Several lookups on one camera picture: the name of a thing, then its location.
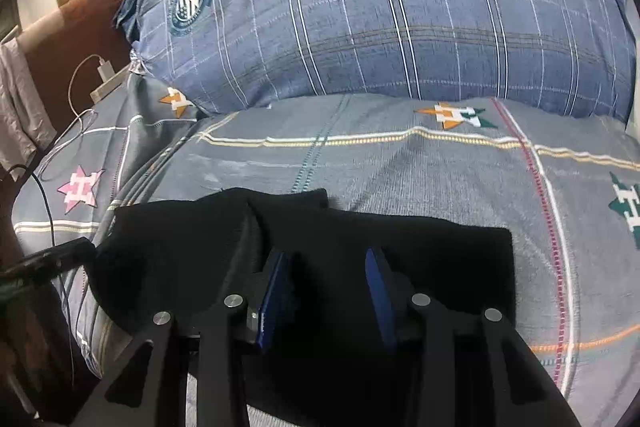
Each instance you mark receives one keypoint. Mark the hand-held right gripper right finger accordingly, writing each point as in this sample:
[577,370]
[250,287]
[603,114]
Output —
[380,302]

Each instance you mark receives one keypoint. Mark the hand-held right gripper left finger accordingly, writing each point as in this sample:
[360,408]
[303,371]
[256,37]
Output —
[272,302]

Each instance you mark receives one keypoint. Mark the black pants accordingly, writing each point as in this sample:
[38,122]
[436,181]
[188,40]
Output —
[440,252]

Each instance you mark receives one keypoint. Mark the grey star print bed sheet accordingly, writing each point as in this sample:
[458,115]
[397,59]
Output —
[400,167]

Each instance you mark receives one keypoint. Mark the black phone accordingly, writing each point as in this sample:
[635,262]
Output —
[60,253]

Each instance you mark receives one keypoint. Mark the beige power strip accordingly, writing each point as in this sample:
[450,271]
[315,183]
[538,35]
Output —
[107,88]

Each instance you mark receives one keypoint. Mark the blue plaid pillow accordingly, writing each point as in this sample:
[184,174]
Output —
[375,7]

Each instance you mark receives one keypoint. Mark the grey hanging cloth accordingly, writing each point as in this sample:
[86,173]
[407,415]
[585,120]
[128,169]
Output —
[25,107]

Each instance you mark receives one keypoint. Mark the brown wooden headboard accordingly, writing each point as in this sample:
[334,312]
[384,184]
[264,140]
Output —
[65,37]

